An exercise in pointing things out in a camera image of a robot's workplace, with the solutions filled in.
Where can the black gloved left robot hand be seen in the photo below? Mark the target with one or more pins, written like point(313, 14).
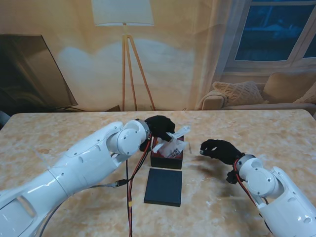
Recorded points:
point(160, 126)

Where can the white plastic bag orange logo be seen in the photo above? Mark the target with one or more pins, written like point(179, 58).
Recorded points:
point(172, 148)

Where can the black gift box pink inside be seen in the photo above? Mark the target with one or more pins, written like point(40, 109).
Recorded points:
point(165, 161)

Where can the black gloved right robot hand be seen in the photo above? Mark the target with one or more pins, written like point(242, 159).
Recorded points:
point(222, 150)

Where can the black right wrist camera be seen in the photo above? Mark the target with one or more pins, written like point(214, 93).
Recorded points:
point(232, 176)

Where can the dark grey chair edge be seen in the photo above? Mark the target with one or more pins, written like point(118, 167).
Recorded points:
point(2, 118)

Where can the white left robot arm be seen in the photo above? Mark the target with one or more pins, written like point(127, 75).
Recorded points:
point(74, 168)

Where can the black gift box lid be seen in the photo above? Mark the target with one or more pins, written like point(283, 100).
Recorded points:
point(163, 187)

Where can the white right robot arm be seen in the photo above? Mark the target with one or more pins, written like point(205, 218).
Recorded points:
point(271, 190)

